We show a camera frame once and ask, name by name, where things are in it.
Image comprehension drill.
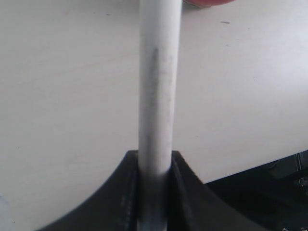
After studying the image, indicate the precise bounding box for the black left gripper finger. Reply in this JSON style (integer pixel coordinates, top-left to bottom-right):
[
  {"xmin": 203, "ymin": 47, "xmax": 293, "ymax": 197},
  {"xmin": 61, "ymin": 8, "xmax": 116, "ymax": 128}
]
[{"xmin": 40, "ymin": 150, "xmax": 138, "ymax": 231}]

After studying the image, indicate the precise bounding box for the wooden drumstick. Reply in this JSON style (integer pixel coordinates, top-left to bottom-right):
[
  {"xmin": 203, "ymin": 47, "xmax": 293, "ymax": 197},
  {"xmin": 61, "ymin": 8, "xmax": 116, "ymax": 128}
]
[{"xmin": 137, "ymin": 0, "xmax": 182, "ymax": 231}]

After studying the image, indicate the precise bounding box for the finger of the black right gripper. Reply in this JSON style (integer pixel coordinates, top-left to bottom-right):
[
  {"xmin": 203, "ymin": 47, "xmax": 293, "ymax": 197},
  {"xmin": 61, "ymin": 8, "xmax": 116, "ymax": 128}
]
[{"xmin": 168, "ymin": 151, "xmax": 255, "ymax": 231}]

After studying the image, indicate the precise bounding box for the red small drum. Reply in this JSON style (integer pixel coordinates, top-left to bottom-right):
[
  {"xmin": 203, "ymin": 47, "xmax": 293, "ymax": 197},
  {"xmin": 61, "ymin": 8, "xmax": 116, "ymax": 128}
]
[{"xmin": 183, "ymin": 0, "xmax": 234, "ymax": 8}]

